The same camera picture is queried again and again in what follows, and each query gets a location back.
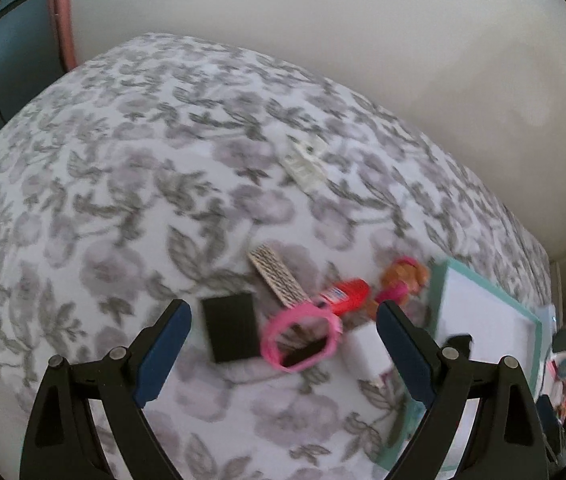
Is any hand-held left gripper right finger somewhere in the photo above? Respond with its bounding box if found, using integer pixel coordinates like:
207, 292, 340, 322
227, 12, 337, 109
376, 301, 550, 480

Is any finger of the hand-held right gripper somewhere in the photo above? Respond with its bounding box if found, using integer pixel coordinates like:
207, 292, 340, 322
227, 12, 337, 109
536, 394, 566, 466

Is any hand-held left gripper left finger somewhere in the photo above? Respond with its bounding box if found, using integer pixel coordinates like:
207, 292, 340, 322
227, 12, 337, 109
19, 299, 193, 480

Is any white charger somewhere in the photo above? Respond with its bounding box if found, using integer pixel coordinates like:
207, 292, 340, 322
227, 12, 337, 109
343, 322, 396, 388

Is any black charger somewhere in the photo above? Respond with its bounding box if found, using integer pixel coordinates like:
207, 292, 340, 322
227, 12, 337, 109
200, 291, 256, 365

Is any toy dog figure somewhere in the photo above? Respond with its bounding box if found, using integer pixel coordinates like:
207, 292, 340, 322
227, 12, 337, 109
367, 256, 431, 321

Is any small red bottle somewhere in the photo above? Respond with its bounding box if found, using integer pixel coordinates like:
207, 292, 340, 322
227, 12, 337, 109
320, 278, 371, 317

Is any teal box tray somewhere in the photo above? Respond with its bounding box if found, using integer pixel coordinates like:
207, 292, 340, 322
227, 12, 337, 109
378, 256, 544, 473

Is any pink wristwatch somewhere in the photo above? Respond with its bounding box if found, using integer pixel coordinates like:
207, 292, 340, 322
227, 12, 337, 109
262, 300, 343, 373

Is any pile of colourful small items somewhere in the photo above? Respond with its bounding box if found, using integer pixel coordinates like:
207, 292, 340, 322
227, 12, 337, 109
548, 355, 566, 421

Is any grey floral blanket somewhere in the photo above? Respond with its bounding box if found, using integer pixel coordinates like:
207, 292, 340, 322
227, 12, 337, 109
0, 32, 551, 480

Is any white hair claw clip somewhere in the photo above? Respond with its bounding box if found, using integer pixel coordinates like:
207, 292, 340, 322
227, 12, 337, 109
283, 135, 326, 193

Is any dark grey wardrobe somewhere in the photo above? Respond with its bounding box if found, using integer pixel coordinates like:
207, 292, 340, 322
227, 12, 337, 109
0, 0, 68, 131

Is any pink board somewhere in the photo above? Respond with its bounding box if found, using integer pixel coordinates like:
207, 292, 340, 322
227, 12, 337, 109
47, 0, 80, 72

